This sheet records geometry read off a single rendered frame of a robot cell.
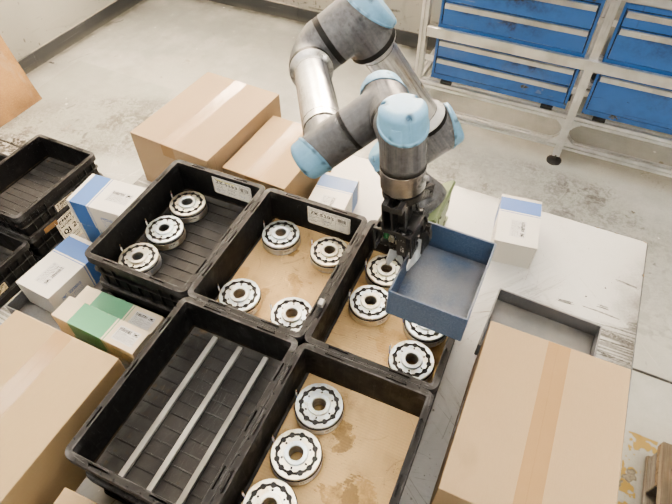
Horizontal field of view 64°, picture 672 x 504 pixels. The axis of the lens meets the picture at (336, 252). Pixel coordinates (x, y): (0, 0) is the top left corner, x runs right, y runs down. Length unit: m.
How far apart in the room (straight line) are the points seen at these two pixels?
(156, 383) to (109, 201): 0.58
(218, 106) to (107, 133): 1.69
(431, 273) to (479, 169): 1.99
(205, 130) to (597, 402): 1.31
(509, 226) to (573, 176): 1.57
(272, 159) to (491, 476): 1.08
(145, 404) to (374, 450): 0.50
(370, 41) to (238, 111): 0.71
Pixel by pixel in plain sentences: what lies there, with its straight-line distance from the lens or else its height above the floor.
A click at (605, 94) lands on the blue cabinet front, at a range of 3.01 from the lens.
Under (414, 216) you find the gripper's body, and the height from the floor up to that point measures 1.26.
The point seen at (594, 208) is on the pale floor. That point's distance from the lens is 3.03.
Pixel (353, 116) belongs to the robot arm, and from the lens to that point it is 0.90.
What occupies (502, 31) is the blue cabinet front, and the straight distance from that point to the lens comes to 2.93.
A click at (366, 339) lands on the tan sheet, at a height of 0.83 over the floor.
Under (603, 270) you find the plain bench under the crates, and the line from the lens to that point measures 1.75.
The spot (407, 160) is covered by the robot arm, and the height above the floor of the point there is 1.40.
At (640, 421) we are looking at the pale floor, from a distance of 2.38.
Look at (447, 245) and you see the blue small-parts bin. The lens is 1.13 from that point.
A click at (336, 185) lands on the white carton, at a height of 0.79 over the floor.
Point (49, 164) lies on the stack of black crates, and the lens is 2.53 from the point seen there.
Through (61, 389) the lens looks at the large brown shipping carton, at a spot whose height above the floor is 0.90.
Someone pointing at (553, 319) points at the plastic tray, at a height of 0.71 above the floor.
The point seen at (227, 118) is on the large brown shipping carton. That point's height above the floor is 0.90.
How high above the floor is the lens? 1.92
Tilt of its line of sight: 49 degrees down
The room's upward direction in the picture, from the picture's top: straight up
